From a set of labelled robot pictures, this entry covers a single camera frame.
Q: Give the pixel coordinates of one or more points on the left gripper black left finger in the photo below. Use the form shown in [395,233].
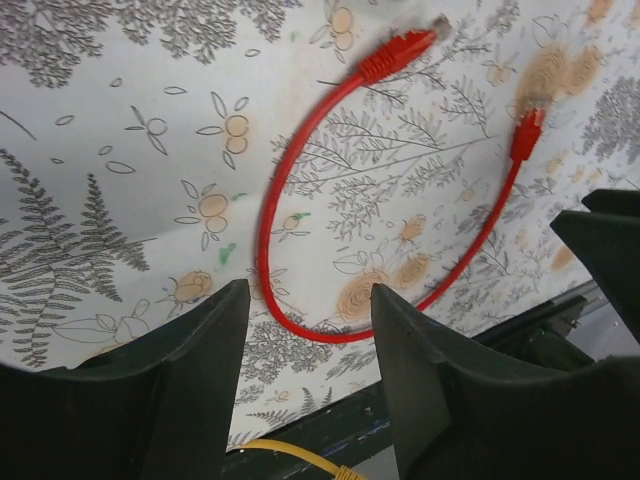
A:
[159,407]

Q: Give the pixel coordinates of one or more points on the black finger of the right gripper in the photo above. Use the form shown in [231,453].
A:
[605,239]

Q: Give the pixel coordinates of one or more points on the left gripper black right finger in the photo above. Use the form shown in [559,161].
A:
[461,410]

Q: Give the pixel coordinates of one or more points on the floral patterned table mat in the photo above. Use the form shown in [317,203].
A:
[138,140]

